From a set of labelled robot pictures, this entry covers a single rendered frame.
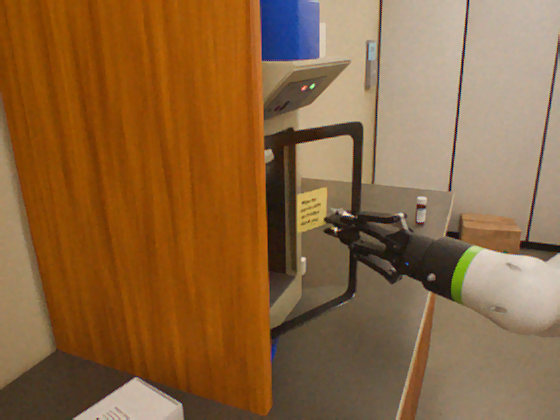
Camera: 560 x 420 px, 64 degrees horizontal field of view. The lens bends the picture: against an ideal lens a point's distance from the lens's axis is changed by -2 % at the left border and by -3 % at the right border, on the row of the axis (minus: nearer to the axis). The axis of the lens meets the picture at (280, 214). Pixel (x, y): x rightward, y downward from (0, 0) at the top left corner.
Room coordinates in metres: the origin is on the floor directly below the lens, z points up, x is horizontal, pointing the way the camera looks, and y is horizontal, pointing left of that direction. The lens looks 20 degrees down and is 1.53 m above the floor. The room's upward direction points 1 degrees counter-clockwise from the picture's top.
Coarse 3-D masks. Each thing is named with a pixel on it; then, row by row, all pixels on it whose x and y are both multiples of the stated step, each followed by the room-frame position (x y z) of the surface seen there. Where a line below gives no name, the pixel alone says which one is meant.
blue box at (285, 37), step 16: (272, 0) 0.73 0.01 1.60; (288, 0) 0.72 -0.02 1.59; (304, 0) 0.74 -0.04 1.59; (272, 16) 0.73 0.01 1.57; (288, 16) 0.72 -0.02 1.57; (304, 16) 0.74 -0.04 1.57; (272, 32) 0.73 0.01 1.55; (288, 32) 0.72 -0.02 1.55; (304, 32) 0.74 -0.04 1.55; (272, 48) 0.73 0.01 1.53; (288, 48) 0.72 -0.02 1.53; (304, 48) 0.74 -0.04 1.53
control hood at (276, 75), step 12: (300, 60) 0.72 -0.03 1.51; (312, 60) 0.76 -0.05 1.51; (324, 60) 0.81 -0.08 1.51; (336, 60) 0.87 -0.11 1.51; (348, 60) 0.94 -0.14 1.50; (264, 72) 0.70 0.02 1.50; (276, 72) 0.69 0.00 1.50; (288, 72) 0.68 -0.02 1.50; (300, 72) 0.72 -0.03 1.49; (312, 72) 0.78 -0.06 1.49; (324, 72) 0.85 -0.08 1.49; (336, 72) 0.93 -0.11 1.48; (264, 84) 0.70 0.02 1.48; (276, 84) 0.69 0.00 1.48; (324, 84) 0.94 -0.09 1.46; (264, 96) 0.70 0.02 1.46; (276, 96) 0.73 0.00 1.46; (312, 96) 0.94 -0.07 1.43; (264, 108) 0.73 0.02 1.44
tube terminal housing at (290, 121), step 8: (296, 112) 1.00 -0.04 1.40; (264, 120) 0.85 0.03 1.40; (272, 120) 0.89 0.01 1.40; (280, 120) 0.92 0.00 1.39; (288, 120) 0.96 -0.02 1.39; (296, 120) 1.00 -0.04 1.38; (264, 128) 0.85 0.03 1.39; (272, 128) 0.88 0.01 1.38; (280, 128) 0.92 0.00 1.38; (288, 128) 0.99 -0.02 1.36; (296, 128) 1.00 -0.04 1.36
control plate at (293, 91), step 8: (304, 80) 0.78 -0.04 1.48; (312, 80) 0.82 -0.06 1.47; (320, 80) 0.87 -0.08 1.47; (288, 88) 0.74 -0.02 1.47; (296, 88) 0.78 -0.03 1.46; (312, 88) 0.88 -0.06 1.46; (280, 96) 0.74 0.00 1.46; (288, 96) 0.78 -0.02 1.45; (296, 96) 0.83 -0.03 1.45; (304, 96) 0.88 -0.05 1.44; (272, 104) 0.74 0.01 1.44; (280, 104) 0.78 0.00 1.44; (288, 104) 0.83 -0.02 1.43; (296, 104) 0.88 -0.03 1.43; (264, 112) 0.74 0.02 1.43; (272, 112) 0.78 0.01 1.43; (280, 112) 0.83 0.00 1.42
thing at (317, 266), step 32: (320, 128) 0.84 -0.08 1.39; (352, 128) 0.90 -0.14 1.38; (288, 160) 0.79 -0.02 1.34; (320, 160) 0.84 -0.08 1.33; (352, 160) 0.90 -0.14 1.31; (288, 192) 0.79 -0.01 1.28; (352, 192) 0.90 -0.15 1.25; (288, 224) 0.79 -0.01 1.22; (288, 256) 0.79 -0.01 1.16; (320, 256) 0.84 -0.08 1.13; (352, 256) 0.90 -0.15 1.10; (288, 288) 0.79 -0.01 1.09; (320, 288) 0.85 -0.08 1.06; (352, 288) 0.91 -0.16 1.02; (288, 320) 0.79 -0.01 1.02
